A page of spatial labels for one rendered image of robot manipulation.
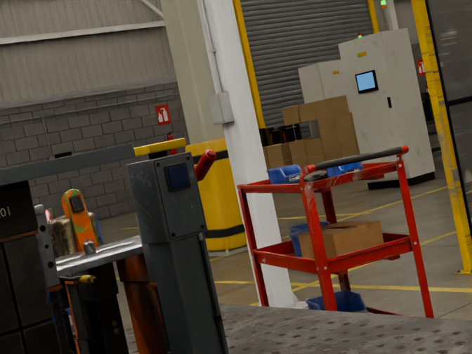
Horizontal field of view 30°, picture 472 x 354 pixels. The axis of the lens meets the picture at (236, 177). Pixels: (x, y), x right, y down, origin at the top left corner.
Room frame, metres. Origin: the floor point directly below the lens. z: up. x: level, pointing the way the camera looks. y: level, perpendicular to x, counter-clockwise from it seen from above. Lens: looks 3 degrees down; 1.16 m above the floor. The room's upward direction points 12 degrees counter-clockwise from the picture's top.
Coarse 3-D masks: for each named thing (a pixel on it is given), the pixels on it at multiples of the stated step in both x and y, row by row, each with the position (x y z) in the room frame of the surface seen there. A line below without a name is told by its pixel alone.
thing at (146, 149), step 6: (180, 138) 1.19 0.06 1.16; (150, 144) 1.20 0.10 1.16; (156, 144) 1.17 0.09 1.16; (162, 144) 1.17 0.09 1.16; (168, 144) 1.18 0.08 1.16; (174, 144) 1.19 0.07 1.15; (180, 144) 1.19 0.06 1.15; (138, 150) 1.18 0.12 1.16; (144, 150) 1.17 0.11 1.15; (150, 150) 1.16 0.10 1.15; (156, 150) 1.17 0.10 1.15; (162, 150) 1.17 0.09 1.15; (150, 156) 1.20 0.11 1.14; (156, 156) 1.19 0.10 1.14; (162, 156) 1.19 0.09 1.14
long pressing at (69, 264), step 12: (120, 240) 1.61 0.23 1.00; (132, 240) 1.57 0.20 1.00; (96, 252) 1.50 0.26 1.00; (108, 252) 1.42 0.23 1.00; (120, 252) 1.42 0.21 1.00; (132, 252) 1.44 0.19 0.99; (60, 264) 1.42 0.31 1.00; (72, 264) 1.37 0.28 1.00; (84, 264) 1.38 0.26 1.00; (96, 264) 1.39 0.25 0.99
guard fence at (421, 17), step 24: (432, 0) 5.51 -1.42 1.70; (456, 0) 5.64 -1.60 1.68; (432, 24) 5.47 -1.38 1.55; (456, 24) 5.61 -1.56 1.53; (432, 48) 5.41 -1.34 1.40; (456, 48) 5.59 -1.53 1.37; (432, 72) 5.39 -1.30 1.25; (456, 72) 5.56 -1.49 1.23; (432, 96) 5.42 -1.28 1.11; (456, 96) 5.53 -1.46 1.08; (456, 120) 5.51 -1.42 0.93; (456, 144) 5.48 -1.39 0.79; (456, 168) 5.40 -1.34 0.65; (456, 192) 5.38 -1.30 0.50; (456, 216) 5.40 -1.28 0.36
